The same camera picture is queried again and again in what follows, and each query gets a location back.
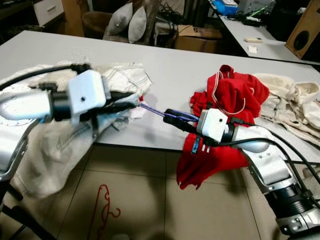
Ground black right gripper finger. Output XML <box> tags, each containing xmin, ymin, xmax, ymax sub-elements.
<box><xmin>165</xmin><ymin>108</ymin><xmax>200</xmax><ymax>124</ymax></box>
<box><xmin>163</xmin><ymin>115</ymin><xmax>199</xmax><ymax>135</ymax></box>

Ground purple plastic hanger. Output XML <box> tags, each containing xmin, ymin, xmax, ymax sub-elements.
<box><xmin>139</xmin><ymin>101</ymin><xmax>198</xmax><ymax>123</ymax></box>

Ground cream white jacket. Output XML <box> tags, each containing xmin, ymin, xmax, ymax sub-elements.
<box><xmin>0</xmin><ymin>61</ymin><xmax>153</xmax><ymax>198</ymax></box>

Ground red plastic hanger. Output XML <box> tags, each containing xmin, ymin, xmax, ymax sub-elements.
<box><xmin>87</xmin><ymin>184</ymin><xmax>122</xmax><ymax>240</ymax></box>

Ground red garment cream trim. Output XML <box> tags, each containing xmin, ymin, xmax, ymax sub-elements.
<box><xmin>176</xmin><ymin>64</ymin><xmax>271</xmax><ymax>191</ymax></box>

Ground grey pillow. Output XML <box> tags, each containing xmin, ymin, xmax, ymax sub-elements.
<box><xmin>107</xmin><ymin>2</ymin><xmax>133</xmax><ymax>36</ymax></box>
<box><xmin>127</xmin><ymin>6</ymin><xmax>148</xmax><ymax>43</ymax></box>

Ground brown cardboard box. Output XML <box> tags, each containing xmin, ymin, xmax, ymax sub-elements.
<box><xmin>175</xmin><ymin>25</ymin><xmax>223</xmax><ymax>53</ymax></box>

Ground brown armchair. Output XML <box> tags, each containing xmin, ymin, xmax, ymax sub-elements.
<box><xmin>82</xmin><ymin>10</ymin><xmax>163</xmax><ymax>47</ymax></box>

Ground crumpled cream garment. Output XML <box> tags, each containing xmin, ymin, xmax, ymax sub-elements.
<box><xmin>252</xmin><ymin>72</ymin><xmax>320</xmax><ymax>146</ymax></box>

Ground white desk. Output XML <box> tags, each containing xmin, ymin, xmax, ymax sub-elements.
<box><xmin>217</xmin><ymin>12</ymin><xmax>320</xmax><ymax>66</ymax></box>

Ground wooden loudspeaker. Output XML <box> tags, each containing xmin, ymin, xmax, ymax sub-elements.
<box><xmin>285</xmin><ymin>0</ymin><xmax>320</xmax><ymax>61</ymax></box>

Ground white drawer unit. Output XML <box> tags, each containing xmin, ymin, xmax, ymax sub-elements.
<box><xmin>32</xmin><ymin>0</ymin><xmax>66</xmax><ymax>26</ymax></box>

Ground blue plastic object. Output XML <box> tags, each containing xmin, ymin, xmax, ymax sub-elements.
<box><xmin>210</xmin><ymin>0</ymin><xmax>238</xmax><ymax>16</ymax></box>

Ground grey machine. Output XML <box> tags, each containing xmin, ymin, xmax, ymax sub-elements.
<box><xmin>236</xmin><ymin>0</ymin><xmax>273</xmax><ymax>15</ymax></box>

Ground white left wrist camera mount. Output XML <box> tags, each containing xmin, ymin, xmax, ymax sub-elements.
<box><xmin>67</xmin><ymin>70</ymin><xmax>108</xmax><ymax>125</ymax></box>

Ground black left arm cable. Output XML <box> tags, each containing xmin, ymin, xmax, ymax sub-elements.
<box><xmin>0</xmin><ymin>62</ymin><xmax>93</xmax><ymax>91</ymax></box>

